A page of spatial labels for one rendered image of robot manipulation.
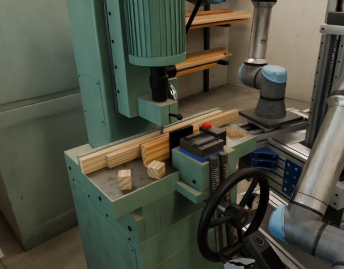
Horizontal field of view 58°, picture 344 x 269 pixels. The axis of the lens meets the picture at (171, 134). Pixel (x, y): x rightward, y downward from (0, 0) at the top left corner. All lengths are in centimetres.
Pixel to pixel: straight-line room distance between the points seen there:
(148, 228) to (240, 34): 416
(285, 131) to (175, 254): 86
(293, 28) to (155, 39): 363
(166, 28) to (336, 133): 50
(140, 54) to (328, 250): 66
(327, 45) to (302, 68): 298
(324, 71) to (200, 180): 80
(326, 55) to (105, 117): 92
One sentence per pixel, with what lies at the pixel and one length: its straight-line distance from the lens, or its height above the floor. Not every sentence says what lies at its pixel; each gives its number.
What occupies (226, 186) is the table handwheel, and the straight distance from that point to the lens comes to 81.
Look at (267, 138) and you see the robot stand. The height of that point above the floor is 73.
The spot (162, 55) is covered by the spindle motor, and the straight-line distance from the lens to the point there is 89.
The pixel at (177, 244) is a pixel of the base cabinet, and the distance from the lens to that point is 110.
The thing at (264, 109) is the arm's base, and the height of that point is 86.
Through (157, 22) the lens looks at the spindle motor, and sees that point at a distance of 89.
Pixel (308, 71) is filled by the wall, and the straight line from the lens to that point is 439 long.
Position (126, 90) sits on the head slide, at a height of 110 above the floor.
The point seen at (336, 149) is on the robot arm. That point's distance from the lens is 77.
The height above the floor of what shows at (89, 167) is 92.
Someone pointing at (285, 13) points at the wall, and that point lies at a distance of 447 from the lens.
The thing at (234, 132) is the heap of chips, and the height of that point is 92.
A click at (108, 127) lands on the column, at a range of 116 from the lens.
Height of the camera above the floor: 139
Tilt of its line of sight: 25 degrees down
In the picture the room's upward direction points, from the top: 2 degrees counter-clockwise
